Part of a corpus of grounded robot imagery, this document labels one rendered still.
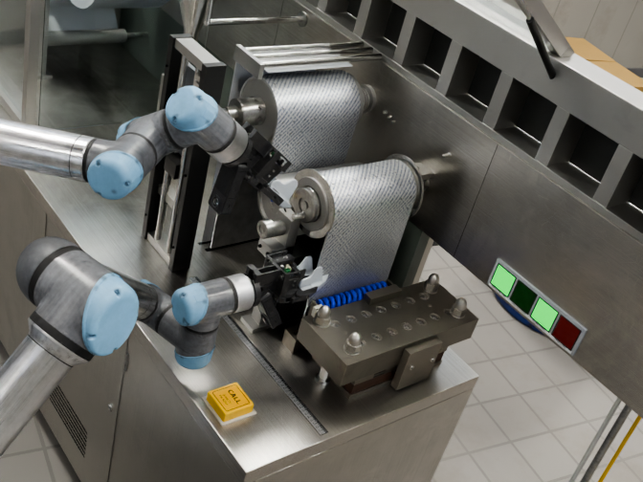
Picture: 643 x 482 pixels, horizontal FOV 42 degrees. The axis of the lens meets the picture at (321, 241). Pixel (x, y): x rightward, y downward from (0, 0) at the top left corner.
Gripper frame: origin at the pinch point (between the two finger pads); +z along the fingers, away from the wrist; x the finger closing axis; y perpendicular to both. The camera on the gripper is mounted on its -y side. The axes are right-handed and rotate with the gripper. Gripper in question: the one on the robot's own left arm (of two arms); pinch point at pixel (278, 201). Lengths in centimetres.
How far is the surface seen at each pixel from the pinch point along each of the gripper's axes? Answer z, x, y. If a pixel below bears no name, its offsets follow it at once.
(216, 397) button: 11.1, -13.6, -37.6
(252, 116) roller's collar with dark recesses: 1.7, 23.0, 9.1
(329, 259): 19.5, -5.2, -2.3
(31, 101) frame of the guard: 9, 97, -28
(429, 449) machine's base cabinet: 69, -31, -21
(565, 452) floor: 198, -20, -1
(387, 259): 36.5, -5.2, 6.1
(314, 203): 6.8, -1.7, 4.4
